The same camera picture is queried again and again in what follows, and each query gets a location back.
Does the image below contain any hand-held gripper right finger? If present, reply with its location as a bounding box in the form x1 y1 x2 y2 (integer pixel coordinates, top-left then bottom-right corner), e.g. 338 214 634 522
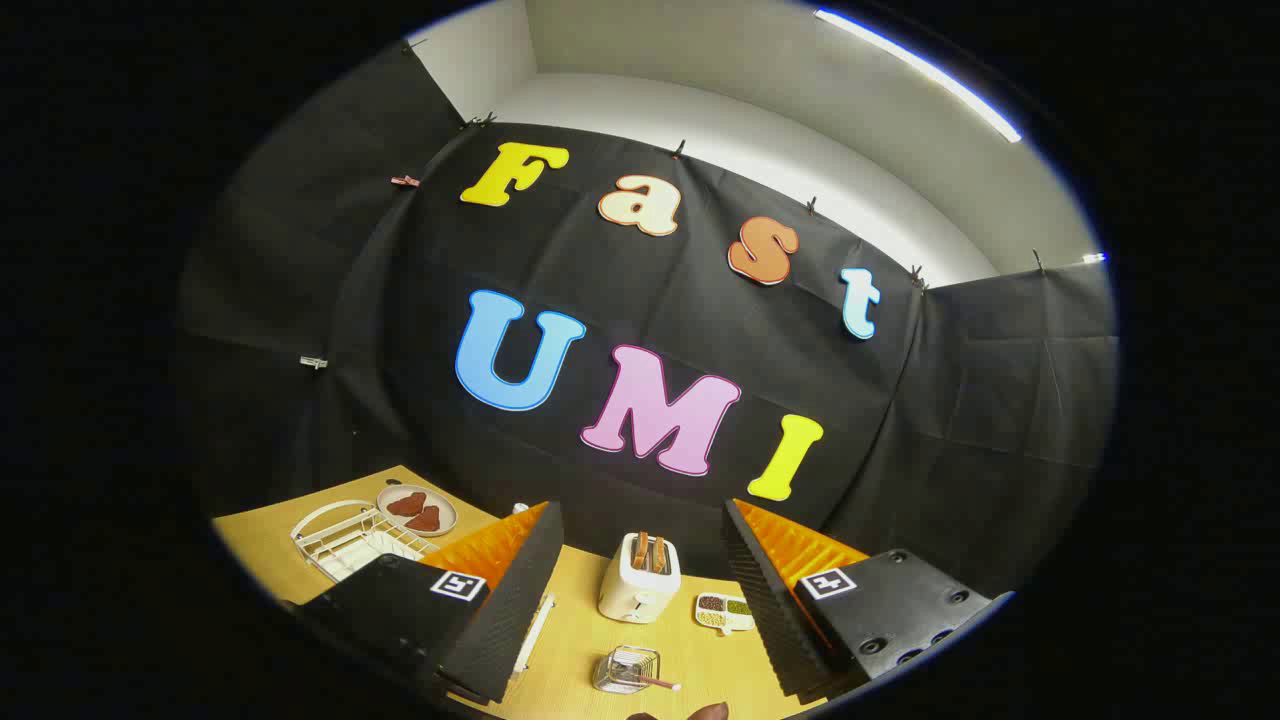
722 498 1016 701

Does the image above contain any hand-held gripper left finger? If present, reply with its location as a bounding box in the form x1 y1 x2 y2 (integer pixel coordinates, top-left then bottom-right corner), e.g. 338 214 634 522
280 500 564 706

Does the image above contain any metal wire basket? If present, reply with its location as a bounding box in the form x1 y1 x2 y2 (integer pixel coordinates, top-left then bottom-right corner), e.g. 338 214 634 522
592 646 663 695

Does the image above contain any white wire dish rack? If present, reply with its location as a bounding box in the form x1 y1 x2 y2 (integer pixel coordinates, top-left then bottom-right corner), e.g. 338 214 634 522
290 498 556 683

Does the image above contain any small grey oval dish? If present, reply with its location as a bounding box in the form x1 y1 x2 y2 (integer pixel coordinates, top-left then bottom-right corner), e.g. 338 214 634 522
377 484 458 538

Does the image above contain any white divided tray of beans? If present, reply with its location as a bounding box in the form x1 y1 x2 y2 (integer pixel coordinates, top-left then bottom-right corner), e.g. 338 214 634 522
694 593 757 636

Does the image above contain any white toaster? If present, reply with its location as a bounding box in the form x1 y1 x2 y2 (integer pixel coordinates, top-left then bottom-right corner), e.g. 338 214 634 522
598 532 683 624

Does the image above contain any black backdrop cloth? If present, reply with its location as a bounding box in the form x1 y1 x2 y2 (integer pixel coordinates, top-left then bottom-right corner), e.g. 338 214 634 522
175 40 1119 601

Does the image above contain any row of black clips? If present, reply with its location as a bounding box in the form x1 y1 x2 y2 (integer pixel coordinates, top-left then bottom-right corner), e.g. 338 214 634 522
403 38 1046 291

